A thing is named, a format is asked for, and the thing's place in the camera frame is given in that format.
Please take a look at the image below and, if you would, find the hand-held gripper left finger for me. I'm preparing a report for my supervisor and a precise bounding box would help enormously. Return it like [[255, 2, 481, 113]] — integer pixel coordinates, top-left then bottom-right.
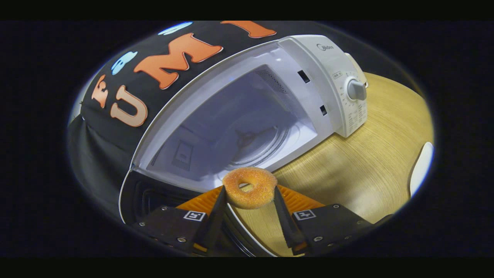
[[133, 185, 229, 257]]

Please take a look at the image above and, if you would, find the white microwave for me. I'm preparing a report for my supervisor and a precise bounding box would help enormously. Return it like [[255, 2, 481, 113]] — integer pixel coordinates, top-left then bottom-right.
[[118, 34, 368, 258]]

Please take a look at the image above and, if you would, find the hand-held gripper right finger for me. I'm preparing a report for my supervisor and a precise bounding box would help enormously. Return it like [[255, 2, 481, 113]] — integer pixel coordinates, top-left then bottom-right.
[[272, 185, 374, 256]]

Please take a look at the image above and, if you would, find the orange sugared donut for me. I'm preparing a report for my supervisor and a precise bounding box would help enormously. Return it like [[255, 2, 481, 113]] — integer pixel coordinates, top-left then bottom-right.
[[222, 166, 278, 210]]

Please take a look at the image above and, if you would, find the white plate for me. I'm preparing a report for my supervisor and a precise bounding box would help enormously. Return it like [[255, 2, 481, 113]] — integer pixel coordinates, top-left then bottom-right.
[[409, 141, 435, 198]]

